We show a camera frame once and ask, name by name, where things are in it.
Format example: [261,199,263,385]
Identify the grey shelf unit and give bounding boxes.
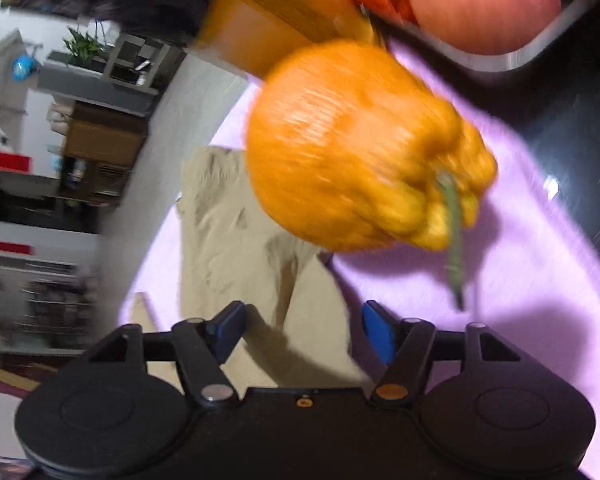
[36,34,187,117]

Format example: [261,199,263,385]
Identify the blue globe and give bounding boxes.
[12,55,37,82]

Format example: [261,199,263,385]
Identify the purple fleece blanket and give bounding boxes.
[115,35,600,480]

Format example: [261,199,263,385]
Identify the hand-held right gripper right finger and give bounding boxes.
[362,300,523,408]

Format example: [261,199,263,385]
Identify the brown wooden cabinet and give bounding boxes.
[54,100,149,207]

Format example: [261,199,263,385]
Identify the pink apple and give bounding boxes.
[408,0,562,56]

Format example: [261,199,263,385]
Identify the metal tray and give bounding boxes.
[360,0,600,74]

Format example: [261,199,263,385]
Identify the orange juice bottle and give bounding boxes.
[165,0,377,79]

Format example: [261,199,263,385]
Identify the long red banner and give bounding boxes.
[0,238,34,257]
[0,149,34,169]

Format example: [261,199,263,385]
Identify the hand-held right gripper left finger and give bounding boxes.
[82,301,248,408]

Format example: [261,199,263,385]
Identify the large bumpy orange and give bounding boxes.
[245,39,499,311]

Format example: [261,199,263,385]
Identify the khaki pants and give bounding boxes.
[129,146,377,392]

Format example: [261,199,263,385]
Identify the potted green plant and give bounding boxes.
[62,22,107,67]

